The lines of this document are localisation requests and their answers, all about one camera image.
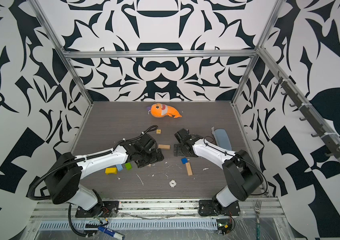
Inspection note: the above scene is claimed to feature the natural wood rectangular block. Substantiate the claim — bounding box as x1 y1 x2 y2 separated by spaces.
158 145 171 150

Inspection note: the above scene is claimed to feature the natural wood long block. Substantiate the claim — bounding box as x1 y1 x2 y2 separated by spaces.
185 162 193 176

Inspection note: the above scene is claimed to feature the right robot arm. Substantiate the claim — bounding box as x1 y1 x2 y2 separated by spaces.
174 129 264 209

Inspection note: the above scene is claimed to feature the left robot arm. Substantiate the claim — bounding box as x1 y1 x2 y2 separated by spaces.
27 134 164 212

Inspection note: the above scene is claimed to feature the green wood block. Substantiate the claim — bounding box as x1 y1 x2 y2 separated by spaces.
125 163 133 170

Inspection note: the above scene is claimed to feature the light blue wood block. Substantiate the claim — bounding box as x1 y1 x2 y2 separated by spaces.
116 165 124 172

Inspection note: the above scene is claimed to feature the yellow wood arch block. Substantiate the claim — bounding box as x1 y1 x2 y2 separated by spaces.
105 167 118 175

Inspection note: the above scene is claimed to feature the blue wood cube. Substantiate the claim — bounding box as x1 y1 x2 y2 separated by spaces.
181 158 188 164

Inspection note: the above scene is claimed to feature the white gear shaped piece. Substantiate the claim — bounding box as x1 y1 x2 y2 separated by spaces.
169 180 177 188

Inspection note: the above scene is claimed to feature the orange plush fish toy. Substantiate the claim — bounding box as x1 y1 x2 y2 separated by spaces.
147 103 182 118

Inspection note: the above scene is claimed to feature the grey blue pouch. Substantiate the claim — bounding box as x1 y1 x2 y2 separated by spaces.
211 127 232 151

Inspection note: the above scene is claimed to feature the small green circuit board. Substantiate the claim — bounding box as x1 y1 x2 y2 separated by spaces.
217 218 233 235

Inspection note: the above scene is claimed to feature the blue white marker pen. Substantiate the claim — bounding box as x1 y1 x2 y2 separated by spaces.
98 227 125 240

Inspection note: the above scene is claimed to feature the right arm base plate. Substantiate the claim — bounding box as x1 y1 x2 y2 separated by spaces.
198 200 240 217

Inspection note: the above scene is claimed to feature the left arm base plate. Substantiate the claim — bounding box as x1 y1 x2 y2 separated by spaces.
75 201 120 218

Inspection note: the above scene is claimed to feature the silver fork green handle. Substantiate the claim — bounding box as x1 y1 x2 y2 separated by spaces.
254 200 262 240

